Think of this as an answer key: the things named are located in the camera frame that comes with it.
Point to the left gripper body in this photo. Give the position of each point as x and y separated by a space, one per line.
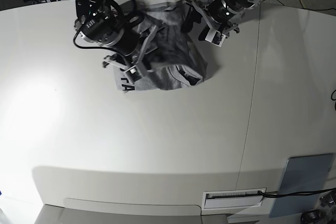
215 14

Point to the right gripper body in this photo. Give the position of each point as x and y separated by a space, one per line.
131 47

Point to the grey T-shirt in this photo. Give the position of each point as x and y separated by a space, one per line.
175 63

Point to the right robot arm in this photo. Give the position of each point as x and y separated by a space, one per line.
98 17

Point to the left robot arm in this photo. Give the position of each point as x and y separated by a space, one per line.
239 7

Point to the blue-grey flat panel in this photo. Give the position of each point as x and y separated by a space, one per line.
302 173

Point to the black device bottom right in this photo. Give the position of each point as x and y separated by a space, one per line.
310 217

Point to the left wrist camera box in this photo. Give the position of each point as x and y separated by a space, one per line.
215 37

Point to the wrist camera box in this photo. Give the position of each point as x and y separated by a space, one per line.
215 37
134 72

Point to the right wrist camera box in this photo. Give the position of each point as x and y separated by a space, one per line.
134 72

